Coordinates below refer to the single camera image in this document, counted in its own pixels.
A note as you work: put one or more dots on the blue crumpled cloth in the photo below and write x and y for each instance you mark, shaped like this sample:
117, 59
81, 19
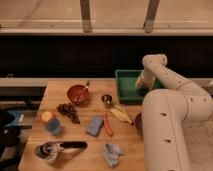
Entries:
111, 153

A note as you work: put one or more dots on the metal spoon in bowl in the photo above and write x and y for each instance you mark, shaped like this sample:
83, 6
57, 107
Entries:
83, 93

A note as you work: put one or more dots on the small metal cup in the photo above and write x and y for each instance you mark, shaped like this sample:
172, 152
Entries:
107, 99

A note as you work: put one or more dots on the yellow banana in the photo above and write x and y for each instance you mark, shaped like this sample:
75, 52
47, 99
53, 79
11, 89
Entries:
121, 114

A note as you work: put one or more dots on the blue cup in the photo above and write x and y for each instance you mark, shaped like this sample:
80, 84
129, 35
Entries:
53, 126

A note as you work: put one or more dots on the orange round fruit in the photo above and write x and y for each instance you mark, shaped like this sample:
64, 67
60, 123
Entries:
46, 116

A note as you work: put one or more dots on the white pot with black handle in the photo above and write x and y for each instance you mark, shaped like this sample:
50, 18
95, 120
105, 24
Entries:
49, 151

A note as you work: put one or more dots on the green plastic tray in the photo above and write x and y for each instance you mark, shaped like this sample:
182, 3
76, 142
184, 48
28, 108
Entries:
125, 84

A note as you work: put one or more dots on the blue sponge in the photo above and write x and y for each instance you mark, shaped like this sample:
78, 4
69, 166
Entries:
94, 126

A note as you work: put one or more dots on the orange carrot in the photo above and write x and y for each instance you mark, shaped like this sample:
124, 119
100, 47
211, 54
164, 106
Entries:
107, 126

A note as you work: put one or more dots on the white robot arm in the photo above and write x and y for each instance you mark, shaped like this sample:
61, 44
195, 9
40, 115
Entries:
171, 100

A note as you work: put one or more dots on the dark grape bunch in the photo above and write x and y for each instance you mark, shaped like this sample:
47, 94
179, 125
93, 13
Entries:
67, 109

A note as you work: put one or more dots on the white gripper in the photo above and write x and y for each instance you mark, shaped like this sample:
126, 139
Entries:
145, 80

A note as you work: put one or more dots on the red bowl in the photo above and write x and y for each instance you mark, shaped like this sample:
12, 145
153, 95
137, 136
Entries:
72, 94

